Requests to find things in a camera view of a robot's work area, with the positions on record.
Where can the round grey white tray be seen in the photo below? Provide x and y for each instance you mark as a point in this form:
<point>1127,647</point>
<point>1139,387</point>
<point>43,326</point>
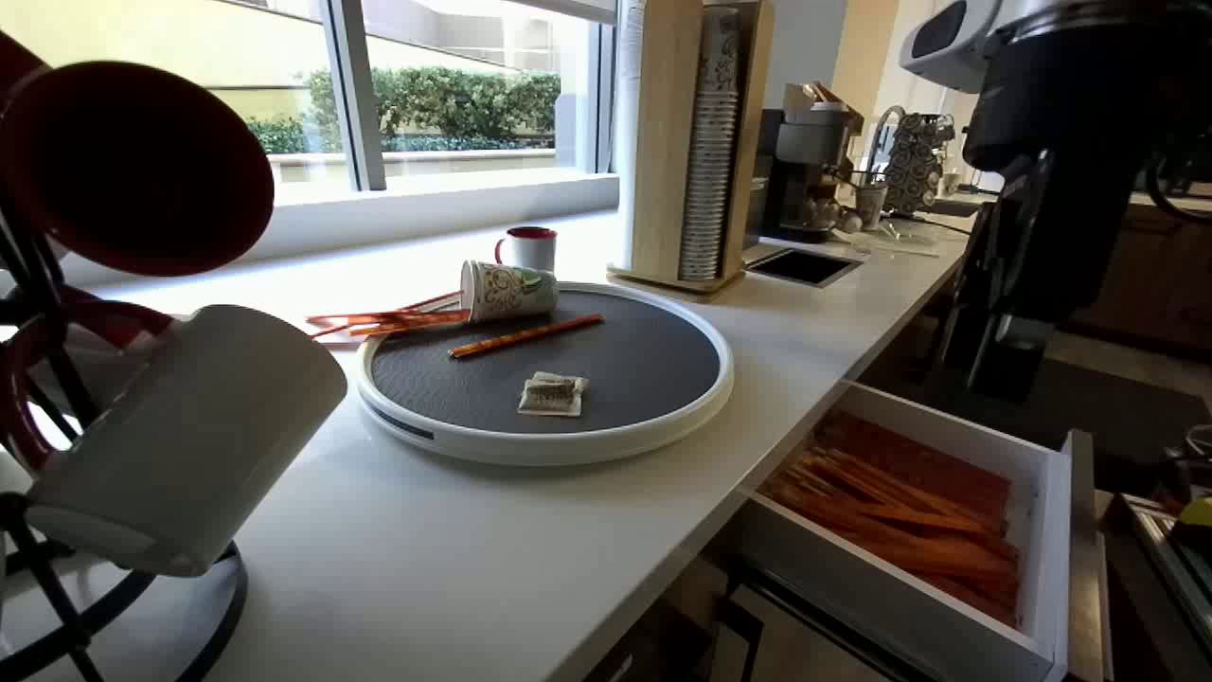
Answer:
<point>649,368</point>

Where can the patterned paper coffee cup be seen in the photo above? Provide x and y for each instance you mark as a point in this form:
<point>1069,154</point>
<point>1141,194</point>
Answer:
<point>505,288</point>

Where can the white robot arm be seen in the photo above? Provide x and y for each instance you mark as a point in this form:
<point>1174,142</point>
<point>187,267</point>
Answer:
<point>1072,99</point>

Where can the orange sticks beside tray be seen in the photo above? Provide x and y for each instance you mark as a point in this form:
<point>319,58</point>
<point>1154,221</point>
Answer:
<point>348,326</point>

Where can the black counter inset tray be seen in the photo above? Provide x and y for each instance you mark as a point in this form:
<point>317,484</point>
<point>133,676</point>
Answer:
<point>804,267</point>

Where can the coffee machine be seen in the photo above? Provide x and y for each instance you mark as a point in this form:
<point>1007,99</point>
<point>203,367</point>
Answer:
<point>807,159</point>

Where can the wooden cup dispenser stand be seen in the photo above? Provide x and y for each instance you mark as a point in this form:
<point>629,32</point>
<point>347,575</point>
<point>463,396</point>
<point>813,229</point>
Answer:
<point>691,79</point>

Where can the small white tea bag packet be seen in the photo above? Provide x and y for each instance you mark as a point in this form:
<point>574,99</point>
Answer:
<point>552,396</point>

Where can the orange sugar stick packet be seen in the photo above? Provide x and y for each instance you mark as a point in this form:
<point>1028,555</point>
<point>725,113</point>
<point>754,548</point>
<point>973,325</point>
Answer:
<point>487,345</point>

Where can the white mug red interior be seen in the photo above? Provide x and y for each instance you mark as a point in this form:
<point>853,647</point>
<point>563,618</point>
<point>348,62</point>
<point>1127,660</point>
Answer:
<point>528,248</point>

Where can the glass jar rack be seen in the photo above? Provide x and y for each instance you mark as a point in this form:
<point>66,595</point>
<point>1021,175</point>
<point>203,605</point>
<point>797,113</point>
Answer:
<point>906,157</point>

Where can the orange sticks in drawer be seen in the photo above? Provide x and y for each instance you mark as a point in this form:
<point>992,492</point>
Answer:
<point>910,506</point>

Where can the open white drawer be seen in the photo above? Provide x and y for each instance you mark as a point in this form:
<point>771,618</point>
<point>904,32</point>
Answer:
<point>894,618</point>

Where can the white mug on rack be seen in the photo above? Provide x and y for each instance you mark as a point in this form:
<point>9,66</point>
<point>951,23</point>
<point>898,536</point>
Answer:
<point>182,456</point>

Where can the red mug on rack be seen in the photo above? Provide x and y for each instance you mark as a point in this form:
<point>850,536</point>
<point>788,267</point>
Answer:
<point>133,168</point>

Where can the black wire mug rack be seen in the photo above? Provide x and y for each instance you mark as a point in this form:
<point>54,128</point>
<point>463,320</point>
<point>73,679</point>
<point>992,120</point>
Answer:
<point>38,372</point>

